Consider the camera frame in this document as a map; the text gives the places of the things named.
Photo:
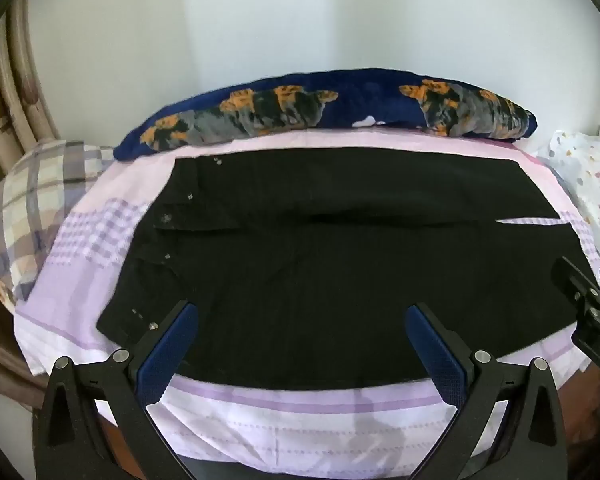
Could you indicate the rattan headboard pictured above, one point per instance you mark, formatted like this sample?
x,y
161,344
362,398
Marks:
x,y
10,85

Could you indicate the plaid pillow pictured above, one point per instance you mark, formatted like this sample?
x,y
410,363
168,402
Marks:
x,y
40,185

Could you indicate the black pants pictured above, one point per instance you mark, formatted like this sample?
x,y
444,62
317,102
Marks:
x,y
330,260

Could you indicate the purple checked bed sheet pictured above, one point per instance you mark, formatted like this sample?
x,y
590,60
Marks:
x,y
305,420

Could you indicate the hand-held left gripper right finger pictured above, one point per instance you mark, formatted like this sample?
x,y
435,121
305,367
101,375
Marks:
x,y
432,355

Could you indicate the white dotted cloth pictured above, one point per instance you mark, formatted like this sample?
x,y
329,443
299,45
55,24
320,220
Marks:
x,y
595,180

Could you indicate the navy floral bolster pillow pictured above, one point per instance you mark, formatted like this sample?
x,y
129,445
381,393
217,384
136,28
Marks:
x,y
370,95

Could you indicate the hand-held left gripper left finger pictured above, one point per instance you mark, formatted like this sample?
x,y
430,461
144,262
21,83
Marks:
x,y
172,347

